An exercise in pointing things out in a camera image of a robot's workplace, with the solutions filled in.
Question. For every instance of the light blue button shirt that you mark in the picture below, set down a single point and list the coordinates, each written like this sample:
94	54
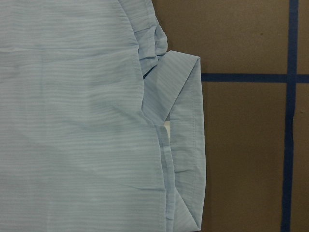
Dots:
101	127

